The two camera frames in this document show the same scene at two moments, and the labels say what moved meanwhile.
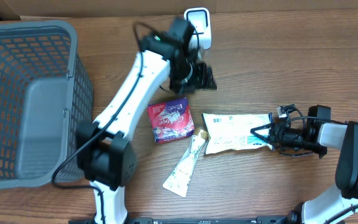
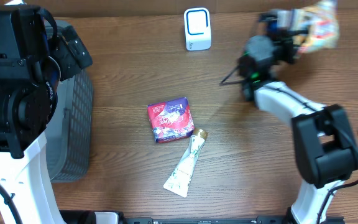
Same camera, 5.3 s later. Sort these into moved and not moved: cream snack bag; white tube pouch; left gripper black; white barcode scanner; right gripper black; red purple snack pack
Moved: left gripper black; right gripper black; cream snack bag
Not moved: red purple snack pack; white barcode scanner; white tube pouch
